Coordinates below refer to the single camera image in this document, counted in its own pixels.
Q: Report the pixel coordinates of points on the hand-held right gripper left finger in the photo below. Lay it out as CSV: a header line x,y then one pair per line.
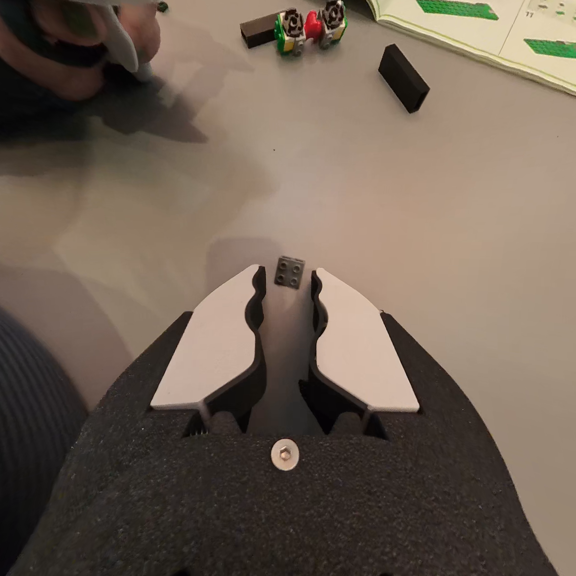
x,y
216,351

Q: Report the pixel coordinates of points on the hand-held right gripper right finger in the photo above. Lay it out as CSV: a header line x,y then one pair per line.
x,y
364,355

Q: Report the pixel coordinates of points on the small grey 2x2 plate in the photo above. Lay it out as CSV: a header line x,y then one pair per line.
x,y
289,272

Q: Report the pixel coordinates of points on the person's left forearm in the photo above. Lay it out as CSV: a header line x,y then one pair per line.
x,y
27,103

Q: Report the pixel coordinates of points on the grey desk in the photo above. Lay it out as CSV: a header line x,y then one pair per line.
x,y
360,180

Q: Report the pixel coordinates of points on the person's left hand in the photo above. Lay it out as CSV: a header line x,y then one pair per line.
x,y
141,31

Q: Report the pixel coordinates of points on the long black brick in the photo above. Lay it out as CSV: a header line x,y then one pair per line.
x,y
258,29
402,76

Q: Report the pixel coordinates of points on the brick car model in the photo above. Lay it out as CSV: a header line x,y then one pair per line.
x,y
310,27

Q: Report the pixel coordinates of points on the person's dark clothing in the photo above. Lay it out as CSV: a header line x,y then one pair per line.
x,y
31,427

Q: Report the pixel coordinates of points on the open instruction booklet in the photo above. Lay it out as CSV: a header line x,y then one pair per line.
x,y
508,40

